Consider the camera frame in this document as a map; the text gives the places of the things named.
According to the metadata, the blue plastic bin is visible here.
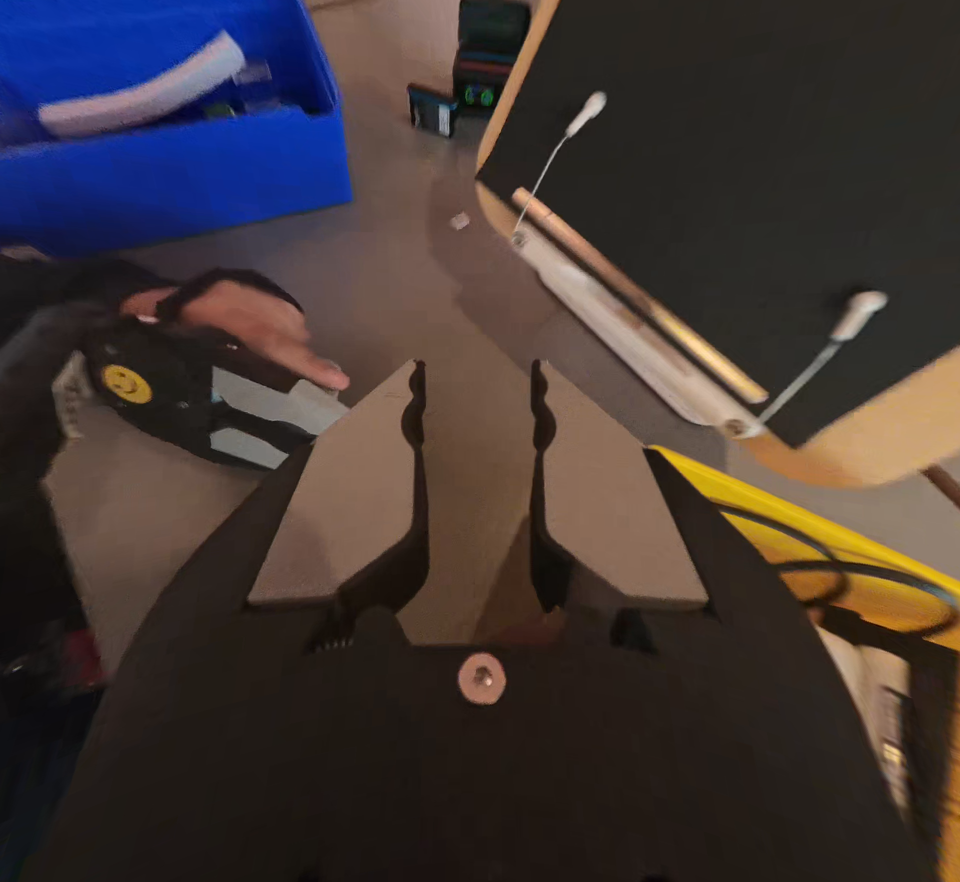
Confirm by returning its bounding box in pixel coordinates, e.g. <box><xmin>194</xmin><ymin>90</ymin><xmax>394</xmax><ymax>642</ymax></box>
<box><xmin>0</xmin><ymin>0</ymin><xmax>355</xmax><ymax>258</ymax></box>

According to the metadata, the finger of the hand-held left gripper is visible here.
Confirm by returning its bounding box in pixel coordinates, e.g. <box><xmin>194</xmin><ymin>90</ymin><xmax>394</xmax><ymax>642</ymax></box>
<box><xmin>208</xmin><ymin>428</ymin><xmax>294</xmax><ymax>472</ymax></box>
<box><xmin>212</xmin><ymin>368</ymin><xmax>351</xmax><ymax>438</ymax></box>

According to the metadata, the person's left hand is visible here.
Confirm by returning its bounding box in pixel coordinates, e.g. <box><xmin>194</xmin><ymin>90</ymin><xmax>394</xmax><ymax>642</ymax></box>
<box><xmin>120</xmin><ymin>279</ymin><xmax>351</xmax><ymax>393</ymax></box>

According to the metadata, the black wooden book stand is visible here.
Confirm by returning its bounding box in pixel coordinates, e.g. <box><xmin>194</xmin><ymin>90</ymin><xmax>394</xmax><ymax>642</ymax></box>
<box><xmin>473</xmin><ymin>0</ymin><xmax>960</xmax><ymax>490</ymax></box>

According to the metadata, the black battery charger case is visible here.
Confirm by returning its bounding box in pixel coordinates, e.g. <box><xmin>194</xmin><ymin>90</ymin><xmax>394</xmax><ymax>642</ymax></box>
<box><xmin>450</xmin><ymin>0</ymin><xmax>534</xmax><ymax>119</ymax></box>

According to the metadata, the yellow plastic bin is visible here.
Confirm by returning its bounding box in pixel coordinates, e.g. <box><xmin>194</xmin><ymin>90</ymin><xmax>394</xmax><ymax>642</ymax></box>
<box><xmin>647</xmin><ymin>444</ymin><xmax>960</xmax><ymax>882</ymax></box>

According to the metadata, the black cable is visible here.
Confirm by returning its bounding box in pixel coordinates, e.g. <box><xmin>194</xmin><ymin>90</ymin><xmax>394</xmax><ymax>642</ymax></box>
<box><xmin>718</xmin><ymin>501</ymin><xmax>960</xmax><ymax>637</ymax></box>

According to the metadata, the black camera battery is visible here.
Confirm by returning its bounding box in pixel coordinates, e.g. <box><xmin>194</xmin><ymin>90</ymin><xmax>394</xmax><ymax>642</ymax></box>
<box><xmin>405</xmin><ymin>81</ymin><xmax>460</xmax><ymax>140</ymax></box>

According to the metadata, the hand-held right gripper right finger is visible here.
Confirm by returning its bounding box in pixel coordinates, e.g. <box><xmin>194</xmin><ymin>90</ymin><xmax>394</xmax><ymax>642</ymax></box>
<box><xmin>529</xmin><ymin>360</ymin><xmax>710</xmax><ymax>613</ymax></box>

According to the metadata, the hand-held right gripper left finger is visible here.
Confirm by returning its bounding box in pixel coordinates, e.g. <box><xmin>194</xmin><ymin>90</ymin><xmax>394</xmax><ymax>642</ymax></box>
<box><xmin>247</xmin><ymin>360</ymin><xmax>432</xmax><ymax>614</ymax></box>

